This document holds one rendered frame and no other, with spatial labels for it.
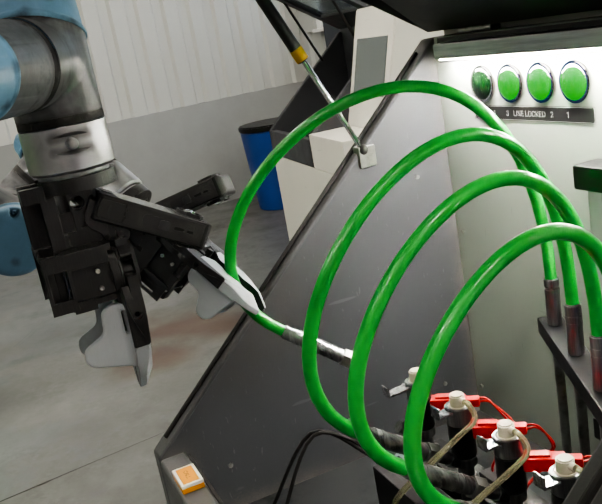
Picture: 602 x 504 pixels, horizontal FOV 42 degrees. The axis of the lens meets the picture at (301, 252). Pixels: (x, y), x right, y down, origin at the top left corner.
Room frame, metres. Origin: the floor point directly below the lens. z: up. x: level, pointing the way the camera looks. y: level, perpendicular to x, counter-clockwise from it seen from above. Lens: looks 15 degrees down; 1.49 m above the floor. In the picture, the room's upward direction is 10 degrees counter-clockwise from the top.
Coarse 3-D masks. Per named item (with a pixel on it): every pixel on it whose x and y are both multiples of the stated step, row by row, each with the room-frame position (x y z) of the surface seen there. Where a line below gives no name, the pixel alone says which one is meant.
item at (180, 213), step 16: (96, 192) 0.70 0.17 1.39; (112, 192) 0.72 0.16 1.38; (96, 208) 0.69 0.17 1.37; (112, 208) 0.69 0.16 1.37; (128, 208) 0.70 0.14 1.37; (144, 208) 0.70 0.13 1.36; (160, 208) 0.72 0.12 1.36; (176, 208) 0.74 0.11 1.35; (128, 224) 0.70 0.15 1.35; (144, 224) 0.70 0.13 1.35; (160, 224) 0.71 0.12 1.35; (176, 224) 0.71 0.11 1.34; (192, 224) 0.72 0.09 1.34; (208, 224) 0.73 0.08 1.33; (176, 240) 0.71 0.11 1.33; (192, 240) 0.72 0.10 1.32
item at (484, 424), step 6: (480, 420) 0.74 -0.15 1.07; (486, 420) 0.74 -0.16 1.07; (492, 420) 0.73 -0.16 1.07; (498, 420) 0.74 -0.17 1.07; (474, 426) 0.73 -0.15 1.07; (480, 426) 0.73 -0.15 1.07; (486, 426) 0.73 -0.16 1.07; (492, 426) 0.73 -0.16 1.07; (516, 426) 0.72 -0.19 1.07; (522, 426) 0.72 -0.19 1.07; (474, 432) 0.73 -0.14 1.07; (480, 432) 0.73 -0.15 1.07; (486, 432) 0.73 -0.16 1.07; (492, 432) 0.73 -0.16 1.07; (522, 432) 0.72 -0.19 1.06; (474, 438) 0.73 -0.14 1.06; (486, 438) 0.73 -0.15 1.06
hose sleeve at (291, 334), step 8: (288, 328) 0.89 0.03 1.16; (296, 328) 0.90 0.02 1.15; (280, 336) 0.89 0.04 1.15; (288, 336) 0.89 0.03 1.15; (296, 336) 0.89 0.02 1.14; (296, 344) 0.89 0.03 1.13; (320, 344) 0.89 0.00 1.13; (328, 344) 0.89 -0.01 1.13; (320, 352) 0.89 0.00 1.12; (328, 352) 0.89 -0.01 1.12; (336, 352) 0.89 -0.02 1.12; (344, 352) 0.89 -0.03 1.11; (336, 360) 0.89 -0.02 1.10
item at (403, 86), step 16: (400, 80) 0.89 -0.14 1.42; (416, 80) 0.89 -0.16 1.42; (352, 96) 0.89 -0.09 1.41; (368, 96) 0.89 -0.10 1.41; (448, 96) 0.89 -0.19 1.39; (464, 96) 0.89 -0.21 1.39; (320, 112) 0.89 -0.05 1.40; (336, 112) 0.89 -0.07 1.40; (480, 112) 0.89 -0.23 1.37; (304, 128) 0.89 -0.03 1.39; (496, 128) 0.89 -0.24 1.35; (288, 144) 0.89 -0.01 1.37; (272, 160) 0.89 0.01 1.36; (256, 176) 0.89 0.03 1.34; (528, 192) 0.89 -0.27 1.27; (240, 208) 0.89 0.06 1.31; (544, 208) 0.89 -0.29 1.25; (240, 224) 0.89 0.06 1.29; (224, 256) 0.89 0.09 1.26; (544, 256) 0.89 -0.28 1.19; (544, 272) 0.89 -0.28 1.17; (256, 320) 0.89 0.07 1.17; (272, 320) 0.89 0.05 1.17
